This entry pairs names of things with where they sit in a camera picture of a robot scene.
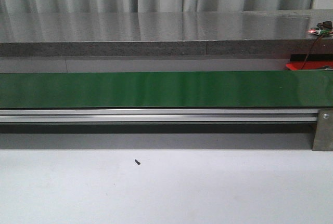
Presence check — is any aluminium conveyor side rail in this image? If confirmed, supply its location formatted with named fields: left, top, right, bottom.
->
left=1, top=108, right=319, bottom=124

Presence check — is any green conveyor belt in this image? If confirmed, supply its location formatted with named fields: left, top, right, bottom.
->
left=1, top=70, right=332, bottom=109

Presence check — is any thin brown wire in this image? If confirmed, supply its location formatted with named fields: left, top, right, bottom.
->
left=301, top=33, right=325, bottom=71

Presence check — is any small lit circuit board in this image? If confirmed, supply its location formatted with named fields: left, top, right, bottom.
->
left=308, top=21, right=332, bottom=36

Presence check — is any steel conveyor support bracket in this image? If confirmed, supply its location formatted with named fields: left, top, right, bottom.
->
left=312, top=109, right=333, bottom=151

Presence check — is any red plastic tray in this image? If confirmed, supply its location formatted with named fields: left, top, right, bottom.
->
left=285, top=61, right=332, bottom=71

